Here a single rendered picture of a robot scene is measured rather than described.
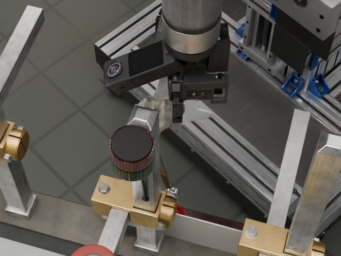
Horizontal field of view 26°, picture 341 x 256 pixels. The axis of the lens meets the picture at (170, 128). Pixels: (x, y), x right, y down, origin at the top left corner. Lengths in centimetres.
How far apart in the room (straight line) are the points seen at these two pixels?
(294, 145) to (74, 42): 135
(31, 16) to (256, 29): 82
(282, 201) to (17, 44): 52
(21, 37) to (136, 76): 37
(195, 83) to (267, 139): 108
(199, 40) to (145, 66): 10
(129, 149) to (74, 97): 144
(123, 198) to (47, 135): 113
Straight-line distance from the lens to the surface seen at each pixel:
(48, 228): 140
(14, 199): 135
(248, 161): 200
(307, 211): 107
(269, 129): 208
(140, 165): 96
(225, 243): 133
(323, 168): 96
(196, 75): 100
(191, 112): 108
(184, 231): 133
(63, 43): 253
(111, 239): 120
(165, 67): 98
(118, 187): 123
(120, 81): 100
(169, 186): 123
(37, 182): 225
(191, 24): 90
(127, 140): 97
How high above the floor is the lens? 195
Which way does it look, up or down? 58 degrees down
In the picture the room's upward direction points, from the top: straight up
